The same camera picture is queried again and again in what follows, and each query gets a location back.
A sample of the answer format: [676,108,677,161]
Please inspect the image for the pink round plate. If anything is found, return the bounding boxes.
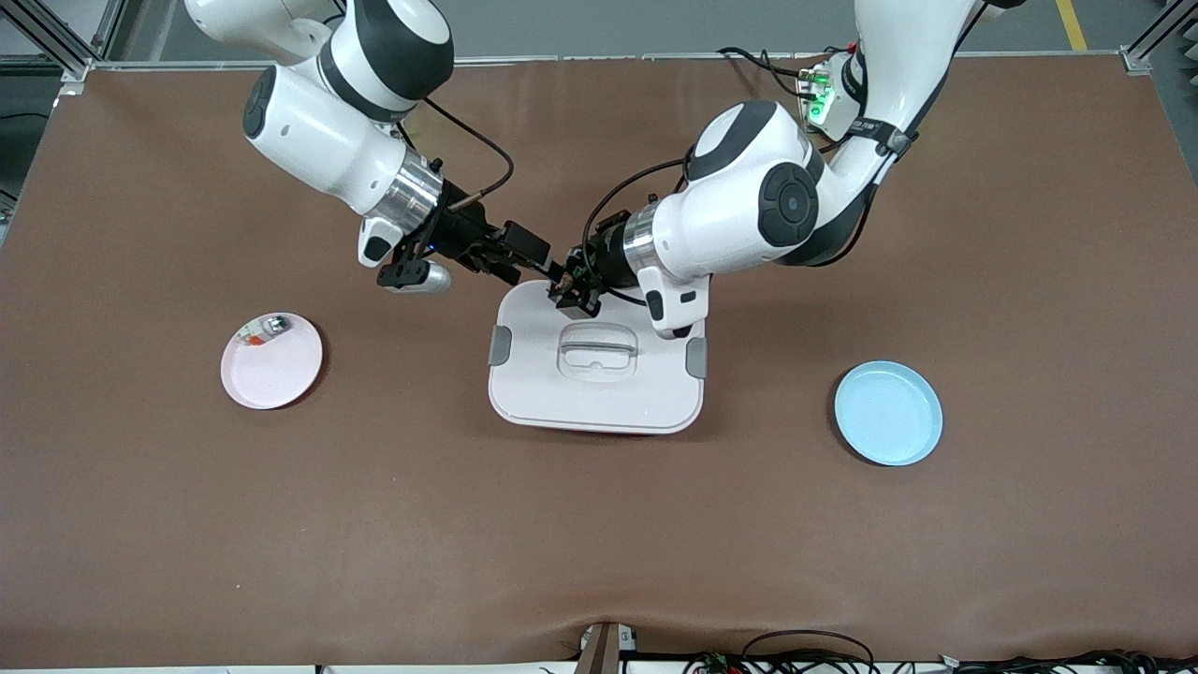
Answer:
[220,312,325,411]

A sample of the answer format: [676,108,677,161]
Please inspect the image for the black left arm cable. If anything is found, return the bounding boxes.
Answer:
[580,154,695,310]

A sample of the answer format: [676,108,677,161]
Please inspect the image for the black cable bundle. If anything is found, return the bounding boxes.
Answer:
[681,629,879,674]
[941,650,1198,674]

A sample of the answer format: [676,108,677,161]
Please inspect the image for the brown camera mount bracket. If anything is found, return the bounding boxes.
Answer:
[573,621,639,674]

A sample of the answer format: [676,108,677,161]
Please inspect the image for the aluminium frame post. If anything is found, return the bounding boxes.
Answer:
[17,0,127,83]
[1119,0,1198,78]

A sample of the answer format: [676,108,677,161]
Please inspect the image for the black base power cables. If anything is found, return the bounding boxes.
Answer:
[717,42,848,102]

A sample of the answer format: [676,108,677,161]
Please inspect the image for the white lidded box grey latches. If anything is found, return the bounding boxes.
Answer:
[487,279,709,436]

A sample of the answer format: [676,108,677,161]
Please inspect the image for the light blue round plate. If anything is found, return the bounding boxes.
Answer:
[834,360,944,467]

